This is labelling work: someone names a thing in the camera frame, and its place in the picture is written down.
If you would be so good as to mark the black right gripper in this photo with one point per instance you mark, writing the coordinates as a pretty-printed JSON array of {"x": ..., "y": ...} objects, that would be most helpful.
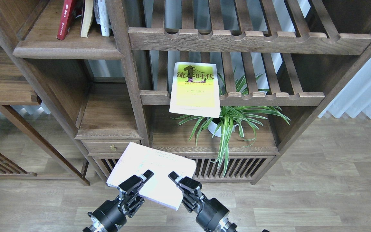
[{"x": 212, "y": 216}]

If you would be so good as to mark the red cover book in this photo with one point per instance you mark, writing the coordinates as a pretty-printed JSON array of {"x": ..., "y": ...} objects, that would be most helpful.
[{"x": 72, "y": 9}]

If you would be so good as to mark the upright cream paged book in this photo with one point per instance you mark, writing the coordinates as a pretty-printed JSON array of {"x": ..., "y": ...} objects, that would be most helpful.
[{"x": 87, "y": 17}]

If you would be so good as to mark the green spider plant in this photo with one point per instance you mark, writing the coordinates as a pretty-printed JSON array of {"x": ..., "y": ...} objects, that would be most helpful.
[{"x": 231, "y": 117}]

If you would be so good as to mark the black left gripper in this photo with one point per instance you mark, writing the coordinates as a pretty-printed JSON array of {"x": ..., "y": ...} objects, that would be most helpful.
[{"x": 111, "y": 215}]

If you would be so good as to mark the white purple cover book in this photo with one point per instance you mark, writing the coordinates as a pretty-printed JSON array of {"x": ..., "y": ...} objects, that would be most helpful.
[{"x": 137, "y": 159}]

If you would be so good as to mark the upright white book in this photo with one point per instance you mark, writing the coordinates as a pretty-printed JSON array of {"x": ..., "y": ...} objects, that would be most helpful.
[{"x": 103, "y": 18}]

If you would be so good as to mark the brass drawer knob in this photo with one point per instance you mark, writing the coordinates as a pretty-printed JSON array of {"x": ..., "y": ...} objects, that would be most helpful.
[{"x": 113, "y": 148}]

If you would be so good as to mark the white curtain right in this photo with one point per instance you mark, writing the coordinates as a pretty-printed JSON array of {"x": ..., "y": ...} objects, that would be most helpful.
[{"x": 355, "y": 97}]

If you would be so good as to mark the white plant pot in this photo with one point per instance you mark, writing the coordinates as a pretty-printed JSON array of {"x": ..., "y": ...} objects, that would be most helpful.
[{"x": 221, "y": 127}]

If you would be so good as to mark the dark wooden bookshelf unit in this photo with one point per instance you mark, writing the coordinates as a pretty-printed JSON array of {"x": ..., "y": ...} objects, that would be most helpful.
[{"x": 111, "y": 90}]

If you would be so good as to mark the yellow green cover book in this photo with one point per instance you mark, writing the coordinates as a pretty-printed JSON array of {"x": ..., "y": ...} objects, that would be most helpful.
[{"x": 195, "y": 90}]

